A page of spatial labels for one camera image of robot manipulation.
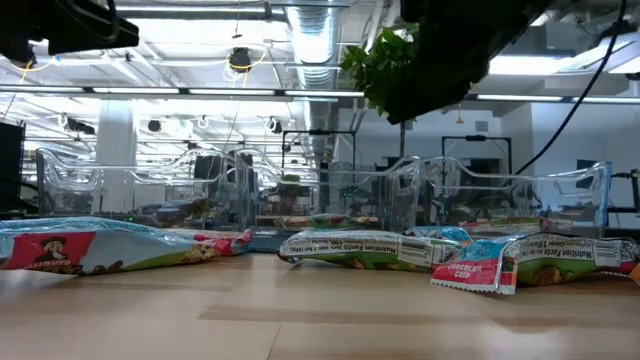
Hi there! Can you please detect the silver ceiling duct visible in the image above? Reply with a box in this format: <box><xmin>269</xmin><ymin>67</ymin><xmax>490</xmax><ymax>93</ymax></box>
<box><xmin>285</xmin><ymin>3</ymin><xmax>346</xmax><ymax>151</ymax></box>

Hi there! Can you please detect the clear plastic bin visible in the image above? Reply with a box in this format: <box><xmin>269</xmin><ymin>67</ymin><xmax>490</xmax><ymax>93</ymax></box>
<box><xmin>229</xmin><ymin>149</ymin><xmax>416</xmax><ymax>234</ymax></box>
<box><xmin>394</xmin><ymin>153</ymin><xmax>612</xmax><ymax>239</ymax></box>
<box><xmin>35</xmin><ymin>148</ymin><xmax>236</xmax><ymax>229</ymax></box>

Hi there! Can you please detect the green leafy plant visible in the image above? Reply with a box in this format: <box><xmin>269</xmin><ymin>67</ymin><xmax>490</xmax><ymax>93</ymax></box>
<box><xmin>339</xmin><ymin>27</ymin><xmax>421</xmax><ymax>161</ymax></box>

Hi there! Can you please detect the white pillar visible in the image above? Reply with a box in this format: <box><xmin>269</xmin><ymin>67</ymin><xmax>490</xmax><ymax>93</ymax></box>
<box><xmin>94</xmin><ymin>107</ymin><xmax>138</xmax><ymax>214</ymax></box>

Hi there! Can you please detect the black monitor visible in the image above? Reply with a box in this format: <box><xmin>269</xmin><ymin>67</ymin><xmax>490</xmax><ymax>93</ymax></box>
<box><xmin>0</xmin><ymin>121</ymin><xmax>27</xmax><ymax>215</ymax></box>

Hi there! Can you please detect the white nutrition-label granola bar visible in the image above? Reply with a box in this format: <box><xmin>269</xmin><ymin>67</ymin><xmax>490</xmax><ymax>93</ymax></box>
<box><xmin>277</xmin><ymin>228</ymin><xmax>464</xmax><ymax>273</ymax></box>

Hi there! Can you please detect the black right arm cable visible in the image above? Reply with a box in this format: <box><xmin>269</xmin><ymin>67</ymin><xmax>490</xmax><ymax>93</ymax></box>
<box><xmin>514</xmin><ymin>0</ymin><xmax>629</xmax><ymax>175</ymax></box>

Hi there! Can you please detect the long ceiling light strip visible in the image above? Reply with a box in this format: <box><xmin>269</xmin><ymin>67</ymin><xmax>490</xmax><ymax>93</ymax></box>
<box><xmin>0</xmin><ymin>84</ymin><xmax>640</xmax><ymax>104</ymax></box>

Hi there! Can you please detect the black workstation frame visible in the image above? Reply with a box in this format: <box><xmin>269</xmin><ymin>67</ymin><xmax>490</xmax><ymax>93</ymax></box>
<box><xmin>441</xmin><ymin>133</ymin><xmax>513</xmax><ymax>174</ymax></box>
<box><xmin>281</xmin><ymin>128</ymin><xmax>357</xmax><ymax>169</ymax></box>

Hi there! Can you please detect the black ceiling device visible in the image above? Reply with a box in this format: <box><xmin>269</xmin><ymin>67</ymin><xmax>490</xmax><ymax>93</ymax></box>
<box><xmin>228</xmin><ymin>46</ymin><xmax>254</xmax><ymax>75</ymax></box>

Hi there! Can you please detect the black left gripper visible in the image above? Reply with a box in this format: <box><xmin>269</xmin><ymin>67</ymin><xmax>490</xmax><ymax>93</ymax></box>
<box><xmin>0</xmin><ymin>0</ymin><xmax>140</xmax><ymax>64</ymax></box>

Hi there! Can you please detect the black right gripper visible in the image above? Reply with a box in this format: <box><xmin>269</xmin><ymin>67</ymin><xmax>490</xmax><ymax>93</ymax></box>
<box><xmin>387</xmin><ymin>0</ymin><xmax>551</xmax><ymax>125</ymax></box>

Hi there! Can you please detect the black metal table frame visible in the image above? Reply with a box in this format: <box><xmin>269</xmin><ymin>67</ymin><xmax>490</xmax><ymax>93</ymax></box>
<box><xmin>605</xmin><ymin>168</ymin><xmax>640</xmax><ymax>217</ymax></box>

